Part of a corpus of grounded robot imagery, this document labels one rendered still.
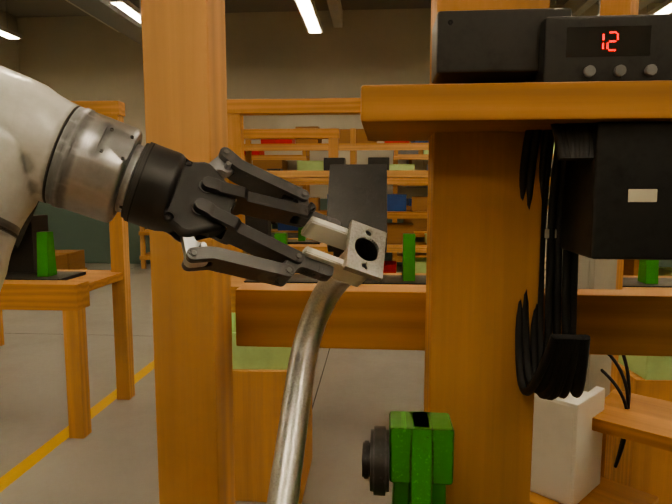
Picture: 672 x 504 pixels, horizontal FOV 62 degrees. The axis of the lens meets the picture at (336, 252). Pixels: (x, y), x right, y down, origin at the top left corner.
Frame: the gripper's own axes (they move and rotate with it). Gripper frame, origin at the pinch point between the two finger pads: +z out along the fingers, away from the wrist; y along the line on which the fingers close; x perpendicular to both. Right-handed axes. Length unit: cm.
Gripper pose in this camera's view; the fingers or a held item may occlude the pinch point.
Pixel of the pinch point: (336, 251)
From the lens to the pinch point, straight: 56.1
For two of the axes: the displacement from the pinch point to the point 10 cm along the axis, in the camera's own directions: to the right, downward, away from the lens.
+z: 9.0, 3.2, 2.8
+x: -4.1, 4.5, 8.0
